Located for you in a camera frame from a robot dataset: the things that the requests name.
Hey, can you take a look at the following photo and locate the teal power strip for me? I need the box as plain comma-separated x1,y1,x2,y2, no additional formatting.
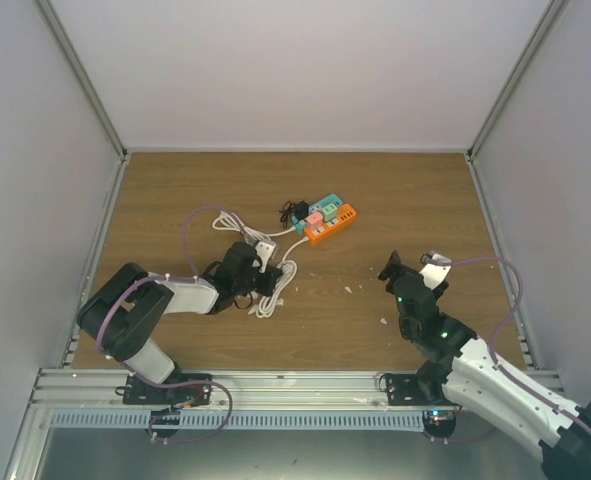
293,193,344,234

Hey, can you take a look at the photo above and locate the orange power strip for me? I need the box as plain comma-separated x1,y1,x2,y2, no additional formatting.
304,203,357,245

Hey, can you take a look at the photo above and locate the black power adapter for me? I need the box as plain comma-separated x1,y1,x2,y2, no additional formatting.
279,200,309,229

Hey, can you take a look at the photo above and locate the pink charger plug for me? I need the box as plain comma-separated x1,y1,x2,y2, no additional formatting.
304,211,324,237

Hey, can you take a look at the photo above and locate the green charger plug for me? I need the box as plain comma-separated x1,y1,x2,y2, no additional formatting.
321,203,338,225

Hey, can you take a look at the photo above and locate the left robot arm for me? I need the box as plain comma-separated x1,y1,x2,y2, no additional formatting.
76,241,282,404

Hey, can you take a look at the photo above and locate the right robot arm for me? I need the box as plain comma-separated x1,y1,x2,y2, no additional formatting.
378,252,591,479

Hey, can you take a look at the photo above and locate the white orange-strip cable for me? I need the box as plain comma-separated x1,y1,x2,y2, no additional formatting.
247,236,310,320

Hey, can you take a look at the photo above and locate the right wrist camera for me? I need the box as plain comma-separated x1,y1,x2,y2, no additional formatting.
419,251,452,290

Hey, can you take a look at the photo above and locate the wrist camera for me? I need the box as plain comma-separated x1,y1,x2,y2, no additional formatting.
419,251,452,290
255,239,277,273

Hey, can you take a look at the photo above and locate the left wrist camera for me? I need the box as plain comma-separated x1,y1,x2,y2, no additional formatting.
255,239,277,273

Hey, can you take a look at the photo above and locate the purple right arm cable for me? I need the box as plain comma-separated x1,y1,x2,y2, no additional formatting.
424,255,591,466

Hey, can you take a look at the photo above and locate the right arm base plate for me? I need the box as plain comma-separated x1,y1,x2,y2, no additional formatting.
377,372,456,408

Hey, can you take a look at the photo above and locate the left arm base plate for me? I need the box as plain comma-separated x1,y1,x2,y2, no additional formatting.
115,373,213,407

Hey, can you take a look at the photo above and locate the aluminium front rail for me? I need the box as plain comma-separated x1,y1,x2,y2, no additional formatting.
29,367,571,431

